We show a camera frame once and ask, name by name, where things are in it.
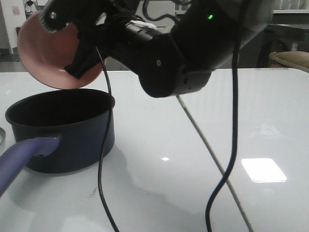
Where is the red trash bin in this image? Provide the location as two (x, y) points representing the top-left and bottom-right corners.
(16, 27), (21, 36)

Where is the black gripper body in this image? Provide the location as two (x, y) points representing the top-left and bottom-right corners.
(77, 0), (186, 80)

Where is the glass lid with blue knob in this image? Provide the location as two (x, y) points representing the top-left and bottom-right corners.
(0, 127), (6, 145)

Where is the black thin cable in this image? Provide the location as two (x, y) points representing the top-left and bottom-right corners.
(95, 46), (120, 232)

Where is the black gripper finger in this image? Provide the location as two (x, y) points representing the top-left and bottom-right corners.
(65, 24), (108, 79)
(39, 0), (109, 33)

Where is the dark blue saucepan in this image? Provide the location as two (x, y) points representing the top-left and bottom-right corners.
(0, 88), (115, 193)

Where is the black side table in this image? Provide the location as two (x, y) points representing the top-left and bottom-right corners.
(256, 24), (309, 68)

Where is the grey braided cable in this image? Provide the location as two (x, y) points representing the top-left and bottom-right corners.
(176, 95), (254, 232)

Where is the pink bowl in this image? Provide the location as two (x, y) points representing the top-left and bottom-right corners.
(17, 12), (102, 89)

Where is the beige cushion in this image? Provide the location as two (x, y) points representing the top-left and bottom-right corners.
(269, 51), (309, 73)

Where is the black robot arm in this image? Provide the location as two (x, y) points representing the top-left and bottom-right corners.
(39, 0), (273, 97)

